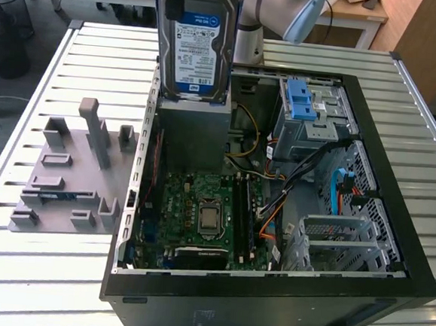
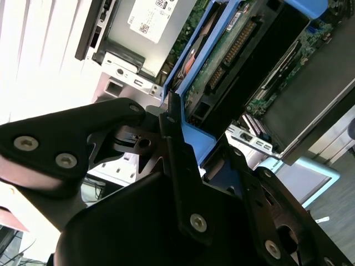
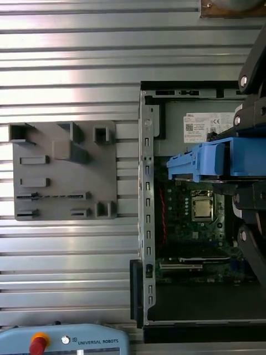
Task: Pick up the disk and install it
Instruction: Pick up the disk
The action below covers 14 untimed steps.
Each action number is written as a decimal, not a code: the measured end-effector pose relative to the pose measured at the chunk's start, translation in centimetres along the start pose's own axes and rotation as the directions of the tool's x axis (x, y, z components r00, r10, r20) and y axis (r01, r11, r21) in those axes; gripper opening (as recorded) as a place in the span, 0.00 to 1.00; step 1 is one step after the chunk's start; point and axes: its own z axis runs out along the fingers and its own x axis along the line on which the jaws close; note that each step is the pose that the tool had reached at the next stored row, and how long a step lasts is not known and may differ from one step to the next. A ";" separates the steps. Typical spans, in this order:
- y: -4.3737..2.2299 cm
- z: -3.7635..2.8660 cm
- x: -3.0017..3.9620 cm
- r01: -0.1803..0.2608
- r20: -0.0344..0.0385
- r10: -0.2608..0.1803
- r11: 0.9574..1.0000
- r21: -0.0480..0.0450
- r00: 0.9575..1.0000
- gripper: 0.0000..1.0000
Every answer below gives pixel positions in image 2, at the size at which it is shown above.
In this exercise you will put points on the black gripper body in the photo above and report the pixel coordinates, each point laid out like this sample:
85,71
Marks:
133,221

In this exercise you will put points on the hard disk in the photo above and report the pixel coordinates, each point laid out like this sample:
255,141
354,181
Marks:
263,69

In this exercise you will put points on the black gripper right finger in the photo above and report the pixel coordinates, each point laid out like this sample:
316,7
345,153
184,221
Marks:
258,199

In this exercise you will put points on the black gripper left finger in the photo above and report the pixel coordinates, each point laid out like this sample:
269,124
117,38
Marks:
55,133

